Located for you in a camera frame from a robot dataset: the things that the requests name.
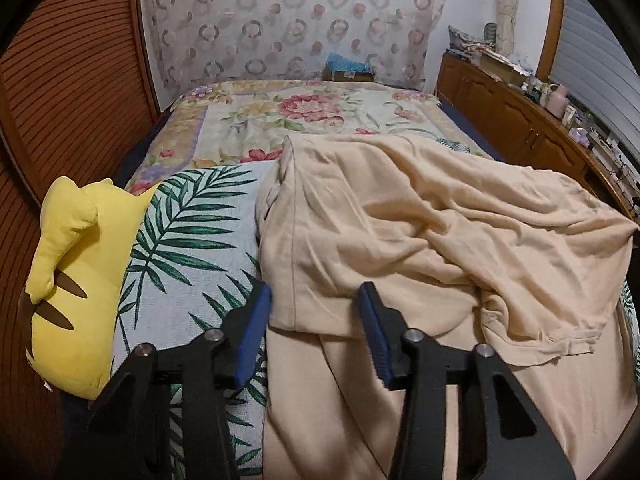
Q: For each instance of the yellow plush toy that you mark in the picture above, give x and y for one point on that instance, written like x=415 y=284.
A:
x=68 y=308

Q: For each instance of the brown louvered wardrobe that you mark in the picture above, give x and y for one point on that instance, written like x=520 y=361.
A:
x=76 y=95

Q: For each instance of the palm leaf print blanket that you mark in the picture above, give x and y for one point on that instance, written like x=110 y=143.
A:
x=195 y=258

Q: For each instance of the beige t-shirt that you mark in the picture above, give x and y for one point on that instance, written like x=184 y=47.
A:
x=469 y=250

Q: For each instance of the floral bed blanket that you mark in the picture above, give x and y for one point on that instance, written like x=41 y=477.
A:
x=246 y=121

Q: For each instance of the blue cloth on box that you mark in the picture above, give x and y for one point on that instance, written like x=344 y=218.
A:
x=339 y=68

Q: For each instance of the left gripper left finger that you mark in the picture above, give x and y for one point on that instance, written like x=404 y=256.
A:
x=128 y=431

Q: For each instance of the purple tissue box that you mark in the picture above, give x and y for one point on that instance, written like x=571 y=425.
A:
x=580 y=136

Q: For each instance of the circle pattern lace curtain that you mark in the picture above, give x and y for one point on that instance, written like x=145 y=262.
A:
x=195 y=42

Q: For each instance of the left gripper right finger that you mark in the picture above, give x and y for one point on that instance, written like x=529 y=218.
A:
x=501 y=433

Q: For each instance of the grey window blind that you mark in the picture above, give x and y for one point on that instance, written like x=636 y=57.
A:
x=593 y=66

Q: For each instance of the pink thermos bottle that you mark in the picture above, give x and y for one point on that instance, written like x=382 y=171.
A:
x=557 y=100

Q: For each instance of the cardboard box on cabinet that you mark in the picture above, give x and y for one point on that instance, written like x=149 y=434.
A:
x=497 y=67

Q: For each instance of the wooden sideboard cabinet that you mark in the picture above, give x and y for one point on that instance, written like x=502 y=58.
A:
x=522 y=132

